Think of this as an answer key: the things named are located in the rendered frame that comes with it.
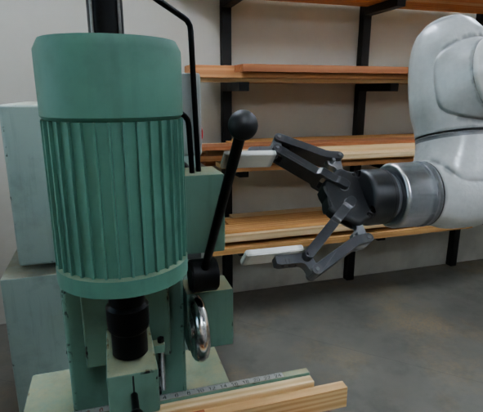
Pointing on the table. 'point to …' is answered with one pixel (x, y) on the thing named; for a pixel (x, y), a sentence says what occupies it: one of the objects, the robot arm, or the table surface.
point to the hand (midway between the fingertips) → (241, 206)
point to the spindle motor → (113, 161)
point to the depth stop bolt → (161, 359)
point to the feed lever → (200, 269)
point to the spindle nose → (128, 327)
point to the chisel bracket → (132, 379)
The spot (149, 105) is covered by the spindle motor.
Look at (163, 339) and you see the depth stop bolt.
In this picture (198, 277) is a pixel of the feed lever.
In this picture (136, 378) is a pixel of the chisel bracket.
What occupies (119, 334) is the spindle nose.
